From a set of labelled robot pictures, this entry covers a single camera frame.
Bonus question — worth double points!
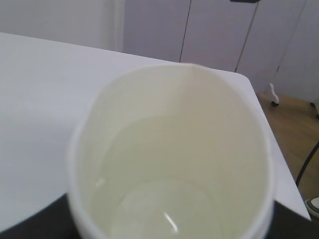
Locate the black floor cable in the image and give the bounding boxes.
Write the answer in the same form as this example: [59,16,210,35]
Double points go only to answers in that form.
[296,141,319,186]

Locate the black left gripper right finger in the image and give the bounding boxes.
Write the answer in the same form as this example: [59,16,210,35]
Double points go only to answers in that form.
[266,201,319,239]

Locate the white paper cup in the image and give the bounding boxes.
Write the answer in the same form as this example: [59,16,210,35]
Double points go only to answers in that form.
[67,63,275,239]

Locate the white caster leg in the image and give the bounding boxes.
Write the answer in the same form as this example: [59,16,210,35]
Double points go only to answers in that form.
[269,83,279,107]

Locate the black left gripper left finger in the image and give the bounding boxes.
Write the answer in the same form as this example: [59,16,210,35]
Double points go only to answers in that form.
[0,194,80,239]

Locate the white cabinet doors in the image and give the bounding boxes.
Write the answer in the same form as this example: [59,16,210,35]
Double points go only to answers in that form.
[123,0,319,101]

